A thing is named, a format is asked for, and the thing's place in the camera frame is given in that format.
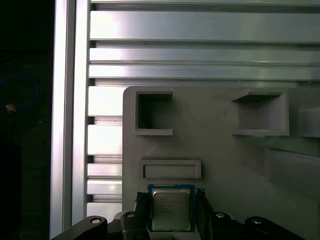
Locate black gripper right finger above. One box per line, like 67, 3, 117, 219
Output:
195, 187, 305, 240

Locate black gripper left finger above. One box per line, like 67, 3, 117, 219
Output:
51, 191, 151, 240

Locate silver CPU chip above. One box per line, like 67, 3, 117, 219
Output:
146, 183, 196, 232

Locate grey plastic parts rack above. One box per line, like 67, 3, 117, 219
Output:
121, 85, 320, 240

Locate blue floor cable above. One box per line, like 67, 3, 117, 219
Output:
0, 72, 41, 113

